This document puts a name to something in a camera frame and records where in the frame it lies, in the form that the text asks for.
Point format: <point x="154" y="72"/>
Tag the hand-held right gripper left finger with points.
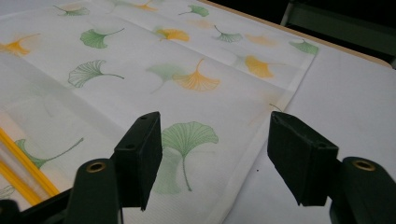
<point x="138" y="161"/>

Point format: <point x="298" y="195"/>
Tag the white leaf print cloth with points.
<point x="130" y="93"/>

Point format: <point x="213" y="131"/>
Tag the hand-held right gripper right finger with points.
<point x="300" y="161"/>

